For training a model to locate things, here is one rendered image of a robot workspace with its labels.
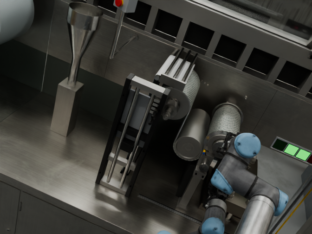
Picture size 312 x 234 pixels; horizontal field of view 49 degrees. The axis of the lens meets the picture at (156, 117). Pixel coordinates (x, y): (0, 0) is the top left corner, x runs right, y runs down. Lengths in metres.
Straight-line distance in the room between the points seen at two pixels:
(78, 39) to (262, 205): 0.95
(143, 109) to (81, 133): 0.57
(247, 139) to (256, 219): 0.24
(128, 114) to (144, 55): 0.46
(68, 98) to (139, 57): 0.39
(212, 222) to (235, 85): 0.68
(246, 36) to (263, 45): 0.08
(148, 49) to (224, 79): 0.38
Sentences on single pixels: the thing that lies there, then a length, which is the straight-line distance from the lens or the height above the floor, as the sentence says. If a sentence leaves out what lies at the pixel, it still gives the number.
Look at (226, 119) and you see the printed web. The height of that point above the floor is 1.31.
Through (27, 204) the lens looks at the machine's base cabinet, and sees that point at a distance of 1.62.
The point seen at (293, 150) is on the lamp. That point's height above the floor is 1.19.
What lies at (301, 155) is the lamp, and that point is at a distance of 1.82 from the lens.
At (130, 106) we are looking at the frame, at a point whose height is 1.33.
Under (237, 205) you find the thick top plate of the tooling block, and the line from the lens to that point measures 1.55.
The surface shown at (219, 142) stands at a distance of 1.38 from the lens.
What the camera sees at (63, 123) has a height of 0.98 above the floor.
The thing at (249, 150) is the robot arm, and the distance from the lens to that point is 1.04.
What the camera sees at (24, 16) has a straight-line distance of 1.60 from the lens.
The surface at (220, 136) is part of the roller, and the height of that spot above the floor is 1.29.
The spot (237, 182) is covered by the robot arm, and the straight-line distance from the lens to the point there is 1.05.
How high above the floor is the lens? 2.00
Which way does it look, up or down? 32 degrees down
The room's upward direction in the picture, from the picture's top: 21 degrees clockwise
